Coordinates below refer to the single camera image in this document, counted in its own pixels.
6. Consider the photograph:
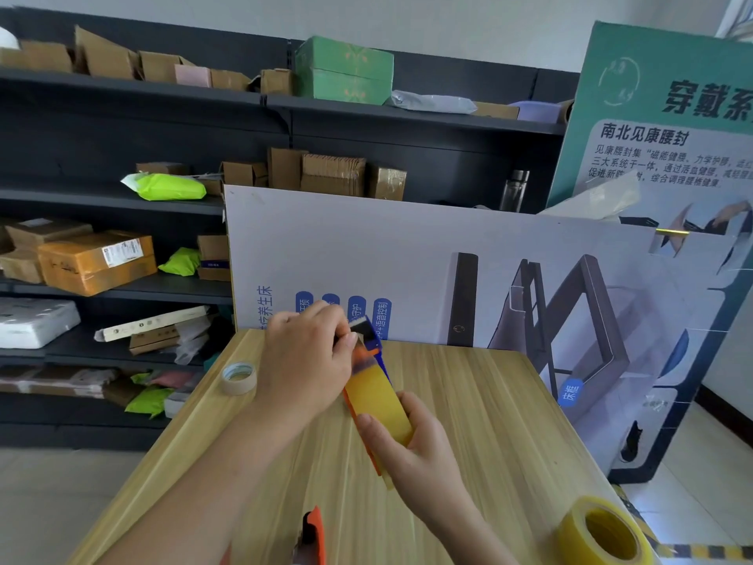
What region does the person's right forearm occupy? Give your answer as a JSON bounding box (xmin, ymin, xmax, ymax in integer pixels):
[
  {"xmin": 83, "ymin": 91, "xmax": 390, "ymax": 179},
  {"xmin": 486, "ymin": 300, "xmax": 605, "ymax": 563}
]
[{"xmin": 434, "ymin": 497, "xmax": 520, "ymax": 565}]

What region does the flat brown cardboard envelope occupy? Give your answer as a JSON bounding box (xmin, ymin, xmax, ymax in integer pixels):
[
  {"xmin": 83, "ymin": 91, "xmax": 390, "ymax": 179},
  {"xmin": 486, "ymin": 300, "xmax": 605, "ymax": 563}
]
[{"xmin": 129, "ymin": 326, "xmax": 181, "ymax": 357}]

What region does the pink mailer bag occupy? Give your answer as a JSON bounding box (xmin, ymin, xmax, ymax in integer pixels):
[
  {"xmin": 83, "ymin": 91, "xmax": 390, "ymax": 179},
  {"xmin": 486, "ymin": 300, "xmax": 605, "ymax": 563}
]
[{"xmin": 146, "ymin": 370, "xmax": 196, "ymax": 390}]

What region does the person's left hand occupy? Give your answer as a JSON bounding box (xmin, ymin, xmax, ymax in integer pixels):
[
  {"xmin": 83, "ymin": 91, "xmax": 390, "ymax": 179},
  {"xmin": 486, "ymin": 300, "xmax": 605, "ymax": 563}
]
[{"xmin": 253, "ymin": 300, "xmax": 360, "ymax": 428}]

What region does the person's left forearm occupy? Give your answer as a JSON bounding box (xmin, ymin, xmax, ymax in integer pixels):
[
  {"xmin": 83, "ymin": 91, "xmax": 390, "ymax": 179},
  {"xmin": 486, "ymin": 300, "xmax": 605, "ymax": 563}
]
[{"xmin": 93, "ymin": 400, "xmax": 307, "ymax": 565}]

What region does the white foam package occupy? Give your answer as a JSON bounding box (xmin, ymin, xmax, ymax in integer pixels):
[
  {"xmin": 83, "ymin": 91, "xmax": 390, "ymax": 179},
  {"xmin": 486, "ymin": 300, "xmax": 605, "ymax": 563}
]
[{"xmin": 0, "ymin": 297, "xmax": 82, "ymax": 350}]

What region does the glossy taped cardboard box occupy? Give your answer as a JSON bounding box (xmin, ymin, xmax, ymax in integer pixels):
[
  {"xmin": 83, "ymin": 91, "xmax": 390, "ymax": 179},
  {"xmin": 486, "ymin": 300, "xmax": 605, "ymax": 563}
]
[{"xmin": 367, "ymin": 166, "xmax": 408, "ymax": 202}]

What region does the flat brown cardboard box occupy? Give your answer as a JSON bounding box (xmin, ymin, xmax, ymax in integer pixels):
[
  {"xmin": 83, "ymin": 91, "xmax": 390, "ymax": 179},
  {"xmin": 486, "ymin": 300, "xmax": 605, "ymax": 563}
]
[{"xmin": 0, "ymin": 40, "xmax": 74, "ymax": 75}]

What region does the green white mailer bag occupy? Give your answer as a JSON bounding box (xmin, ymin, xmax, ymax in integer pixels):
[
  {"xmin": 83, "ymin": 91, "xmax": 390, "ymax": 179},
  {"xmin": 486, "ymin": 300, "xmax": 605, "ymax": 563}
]
[{"xmin": 120, "ymin": 171, "xmax": 208, "ymax": 202}]

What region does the worn brown cardboard box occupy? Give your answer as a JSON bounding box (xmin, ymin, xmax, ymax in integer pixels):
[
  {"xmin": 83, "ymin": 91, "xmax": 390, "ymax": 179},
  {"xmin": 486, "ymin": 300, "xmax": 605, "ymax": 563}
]
[{"xmin": 0, "ymin": 248, "xmax": 45, "ymax": 285}]

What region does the yellow packing tape roll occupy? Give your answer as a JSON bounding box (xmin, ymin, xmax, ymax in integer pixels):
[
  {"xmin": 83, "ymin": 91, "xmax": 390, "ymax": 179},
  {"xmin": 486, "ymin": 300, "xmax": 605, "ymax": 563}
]
[{"xmin": 557, "ymin": 495, "xmax": 655, "ymax": 565}]

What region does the green carton box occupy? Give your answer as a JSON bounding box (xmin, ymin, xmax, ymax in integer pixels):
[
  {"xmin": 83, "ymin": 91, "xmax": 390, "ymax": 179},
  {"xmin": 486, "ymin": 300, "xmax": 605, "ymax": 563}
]
[
  {"xmin": 293, "ymin": 67, "xmax": 393, "ymax": 106},
  {"xmin": 295, "ymin": 35, "xmax": 395, "ymax": 84}
]

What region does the green printed display board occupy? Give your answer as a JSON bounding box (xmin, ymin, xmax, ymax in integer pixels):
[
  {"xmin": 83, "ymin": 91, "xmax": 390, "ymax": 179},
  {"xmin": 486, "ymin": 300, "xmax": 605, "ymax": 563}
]
[{"xmin": 546, "ymin": 20, "xmax": 753, "ymax": 236}]

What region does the open tilted cardboard box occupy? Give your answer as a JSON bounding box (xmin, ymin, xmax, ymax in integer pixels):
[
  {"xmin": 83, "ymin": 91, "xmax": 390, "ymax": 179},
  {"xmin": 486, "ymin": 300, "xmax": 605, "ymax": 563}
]
[{"xmin": 73, "ymin": 26, "xmax": 140, "ymax": 82}]

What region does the grey plastic mailer bag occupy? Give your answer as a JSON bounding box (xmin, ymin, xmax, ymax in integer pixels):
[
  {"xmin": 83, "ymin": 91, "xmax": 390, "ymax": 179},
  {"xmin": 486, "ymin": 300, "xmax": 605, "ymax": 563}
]
[{"xmin": 385, "ymin": 89, "xmax": 479, "ymax": 116}]

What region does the orange utility knife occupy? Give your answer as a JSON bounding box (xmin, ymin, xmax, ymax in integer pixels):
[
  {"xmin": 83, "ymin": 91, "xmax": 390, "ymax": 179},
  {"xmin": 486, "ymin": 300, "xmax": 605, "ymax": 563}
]
[{"xmin": 293, "ymin": 505, "xmax": 327, "ymax": 565}]

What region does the small beige masking tape roll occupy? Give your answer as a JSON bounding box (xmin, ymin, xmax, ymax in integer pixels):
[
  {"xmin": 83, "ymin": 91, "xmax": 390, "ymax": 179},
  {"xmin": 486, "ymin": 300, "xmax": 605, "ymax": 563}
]
[{"xmin": 220, "ymin": 362, "xmax": 258, "ymax": 397}]

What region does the orange blue tape dispenser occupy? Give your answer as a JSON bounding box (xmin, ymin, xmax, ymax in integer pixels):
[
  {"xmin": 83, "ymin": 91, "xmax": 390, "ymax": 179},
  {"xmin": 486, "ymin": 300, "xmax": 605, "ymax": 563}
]
[{"xmin": 332, "ymin": 314, "xmax": 415, "ymax": 490}]

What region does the white crumpled plastic bag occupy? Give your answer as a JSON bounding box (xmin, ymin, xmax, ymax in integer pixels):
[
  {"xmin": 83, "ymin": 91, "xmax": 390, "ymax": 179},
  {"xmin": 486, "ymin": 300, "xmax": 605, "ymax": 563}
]
[{"xmin": 538, "ymin": 171, "xmax": 641, "ymax": 223}]

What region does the lavender plastic basin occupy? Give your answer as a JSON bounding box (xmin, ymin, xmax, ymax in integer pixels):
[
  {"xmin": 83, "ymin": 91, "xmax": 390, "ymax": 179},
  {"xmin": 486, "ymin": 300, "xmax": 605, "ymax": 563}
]
[{"xmin": 508, "ymin": 99, "xmax": 563, "ymax": 124}]

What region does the cardboard box with blue label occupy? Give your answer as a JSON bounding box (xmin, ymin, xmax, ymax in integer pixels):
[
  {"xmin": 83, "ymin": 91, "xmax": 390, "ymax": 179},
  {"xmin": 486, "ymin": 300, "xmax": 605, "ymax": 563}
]
[{"xmin": 196, "ymin": 234, "xmax": 232, "ymax": 282}]

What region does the tall cardboard box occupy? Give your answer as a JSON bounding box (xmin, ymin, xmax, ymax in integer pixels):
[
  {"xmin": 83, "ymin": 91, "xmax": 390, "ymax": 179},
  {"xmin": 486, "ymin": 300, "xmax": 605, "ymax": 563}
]
[{"xmin": 267, "ymin": 147, "xmax": 309, "ymax": 192}]

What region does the pile of wrapped parcels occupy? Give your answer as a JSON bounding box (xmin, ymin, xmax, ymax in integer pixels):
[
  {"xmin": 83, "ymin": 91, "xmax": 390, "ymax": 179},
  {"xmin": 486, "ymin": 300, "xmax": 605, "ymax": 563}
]
[{"xmin": 0, "ymin": 366, "xmax": 121, "ymax": 402}]

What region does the dark metal shelf unit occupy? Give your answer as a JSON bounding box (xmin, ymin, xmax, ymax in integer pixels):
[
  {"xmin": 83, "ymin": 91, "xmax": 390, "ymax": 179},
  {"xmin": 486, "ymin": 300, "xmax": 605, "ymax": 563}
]
[{"xmin": 0, "ymin": 5, "xmax": 581, "ymax": 454}]

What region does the small brown cardboard box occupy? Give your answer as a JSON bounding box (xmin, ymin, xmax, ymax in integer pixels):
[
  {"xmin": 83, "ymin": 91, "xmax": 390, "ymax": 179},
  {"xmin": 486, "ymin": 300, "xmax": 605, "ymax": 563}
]
[
  {"xmin": 258, "ymin": 68, "xmax": 295, "ymax": 96},
  {"xmin": 210, "ymin": 68, "xmax": 253, "ymax": 92},
  {"xmin": 138, "ymin": 51, "xmax": 196, "ymax": 84}
]

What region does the white printed display board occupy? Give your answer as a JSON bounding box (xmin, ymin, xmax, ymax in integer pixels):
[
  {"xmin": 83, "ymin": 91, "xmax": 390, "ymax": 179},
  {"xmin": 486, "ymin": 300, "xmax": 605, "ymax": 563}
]
[{"xmin": 224, "ymin": 184, "xmax": 753, "ymax": 484}]

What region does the clear bottle with metal cap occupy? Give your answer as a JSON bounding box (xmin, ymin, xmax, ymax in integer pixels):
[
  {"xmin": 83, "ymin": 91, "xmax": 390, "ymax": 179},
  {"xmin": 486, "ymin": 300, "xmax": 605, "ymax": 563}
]
[{"xmin": 498, "ymin": 168, "xmax": 531, "ymax": 214}]

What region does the open flap cardboard box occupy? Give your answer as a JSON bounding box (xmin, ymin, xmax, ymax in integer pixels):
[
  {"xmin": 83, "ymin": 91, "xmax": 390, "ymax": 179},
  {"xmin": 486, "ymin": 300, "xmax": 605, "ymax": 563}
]
[{"xmin": 220, "ymin": 161, "xmax": 270, "ymax": 189}]

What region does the person's right hand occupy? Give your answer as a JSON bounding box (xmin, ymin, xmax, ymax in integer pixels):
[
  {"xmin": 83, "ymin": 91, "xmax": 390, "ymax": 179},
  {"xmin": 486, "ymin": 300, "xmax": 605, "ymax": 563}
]
[{"xmin": 355, "ymin": 391, "xmax": 473, "ymax": 525}]

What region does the stack of flat cardboard sheets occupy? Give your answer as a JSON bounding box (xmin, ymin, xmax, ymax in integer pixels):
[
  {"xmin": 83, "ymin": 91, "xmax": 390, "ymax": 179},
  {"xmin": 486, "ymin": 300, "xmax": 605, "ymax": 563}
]
[{"xmin": 299, "ymin": 153, "xmax": 367, "ymax": 198}]

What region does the large yellow taped parcel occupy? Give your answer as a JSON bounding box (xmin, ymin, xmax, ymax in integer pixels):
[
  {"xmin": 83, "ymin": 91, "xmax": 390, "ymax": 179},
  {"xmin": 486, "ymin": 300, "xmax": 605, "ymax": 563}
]
[{"xmin": 38, "ymin": 230, "xmax": 158, "ymax": 297}]

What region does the low flat cardboard box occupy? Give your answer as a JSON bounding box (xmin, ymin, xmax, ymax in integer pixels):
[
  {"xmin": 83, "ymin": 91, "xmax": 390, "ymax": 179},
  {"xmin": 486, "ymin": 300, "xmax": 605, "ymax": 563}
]
[{"xmin": 473, "ymin": 101, "xmax": 521, "ymax": 120}]

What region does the cardboard box with white label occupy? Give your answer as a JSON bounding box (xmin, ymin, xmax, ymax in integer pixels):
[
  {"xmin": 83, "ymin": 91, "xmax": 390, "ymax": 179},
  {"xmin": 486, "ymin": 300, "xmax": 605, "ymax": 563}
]
[{"xmin": 4, "ymin": 219, "xmax": 94, "ymax": 251}]

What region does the long white flat box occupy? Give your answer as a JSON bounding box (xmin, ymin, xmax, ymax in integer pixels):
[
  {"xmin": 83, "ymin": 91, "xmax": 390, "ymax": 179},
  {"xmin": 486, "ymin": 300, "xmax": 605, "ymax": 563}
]
[{"xmin": 93, "ymin": 305, "xmax": 211, "ymax": 343}]

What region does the white plastic mailer bag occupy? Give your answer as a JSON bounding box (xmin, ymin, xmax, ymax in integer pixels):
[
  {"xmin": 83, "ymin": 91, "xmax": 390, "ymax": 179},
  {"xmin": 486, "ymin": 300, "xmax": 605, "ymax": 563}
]
[{"xmin": 173, "ymin": 317, "xmax": 213, "ymax": 366}]

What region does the pink box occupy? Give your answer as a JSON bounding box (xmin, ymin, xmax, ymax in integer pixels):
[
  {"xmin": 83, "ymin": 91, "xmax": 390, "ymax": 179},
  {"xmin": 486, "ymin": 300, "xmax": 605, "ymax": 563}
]
[{"xmin": 174, "ymin": 64, "xmax": 213, "ymax": 89}]

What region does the small green mailer bag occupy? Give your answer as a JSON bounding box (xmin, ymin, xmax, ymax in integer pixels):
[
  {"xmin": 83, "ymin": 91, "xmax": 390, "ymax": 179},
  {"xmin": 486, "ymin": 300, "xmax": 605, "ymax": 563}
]
[{"xmin": 157, "ymin": 246, "xmax": 202, "ymax": 277}]

